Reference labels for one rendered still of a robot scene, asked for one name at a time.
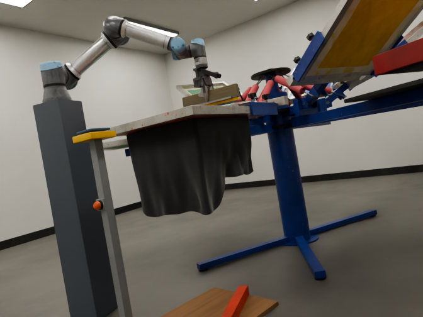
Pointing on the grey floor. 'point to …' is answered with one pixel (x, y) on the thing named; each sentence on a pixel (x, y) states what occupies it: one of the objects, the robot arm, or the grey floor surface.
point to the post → (108, 216)
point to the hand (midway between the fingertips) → (209, 99)
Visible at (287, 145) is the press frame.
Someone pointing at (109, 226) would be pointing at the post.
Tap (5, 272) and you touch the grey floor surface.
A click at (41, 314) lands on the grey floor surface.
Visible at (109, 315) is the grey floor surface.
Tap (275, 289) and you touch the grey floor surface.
